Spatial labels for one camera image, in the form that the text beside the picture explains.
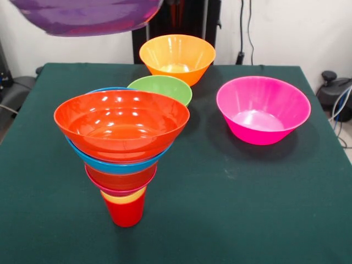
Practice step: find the large red-orange bowl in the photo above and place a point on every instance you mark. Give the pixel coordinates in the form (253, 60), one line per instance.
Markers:
(121, 124)

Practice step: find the blue bowl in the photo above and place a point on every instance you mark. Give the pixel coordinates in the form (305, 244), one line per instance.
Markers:
(118, 165)

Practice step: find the small orange bowl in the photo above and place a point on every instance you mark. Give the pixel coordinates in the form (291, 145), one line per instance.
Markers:
(121, 179)

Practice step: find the small crimson bowl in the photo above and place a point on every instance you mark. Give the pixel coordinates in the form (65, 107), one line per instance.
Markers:
(118, 192)

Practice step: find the stack of yellow cups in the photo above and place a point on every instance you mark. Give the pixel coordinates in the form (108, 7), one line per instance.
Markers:
(124, 199)

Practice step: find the red cup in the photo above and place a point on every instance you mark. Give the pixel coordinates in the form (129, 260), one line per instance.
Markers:
(125, 214)

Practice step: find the purple bowl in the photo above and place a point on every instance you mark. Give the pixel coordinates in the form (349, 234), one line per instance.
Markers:
(88, 16)

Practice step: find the green bowl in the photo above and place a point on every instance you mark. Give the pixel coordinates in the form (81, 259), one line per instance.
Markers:
(165, 88)

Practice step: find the large light orange bowl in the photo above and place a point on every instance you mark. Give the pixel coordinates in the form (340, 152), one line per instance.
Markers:
(176, 58)

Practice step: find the large magenta bowl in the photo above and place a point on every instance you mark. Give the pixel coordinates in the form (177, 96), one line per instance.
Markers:
(264, 110)

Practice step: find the dark green table cloth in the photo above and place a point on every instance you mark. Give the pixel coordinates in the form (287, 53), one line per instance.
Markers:
(242, 198)

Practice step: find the black chair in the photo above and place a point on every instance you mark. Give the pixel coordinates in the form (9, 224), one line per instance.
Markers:
(19, 88)

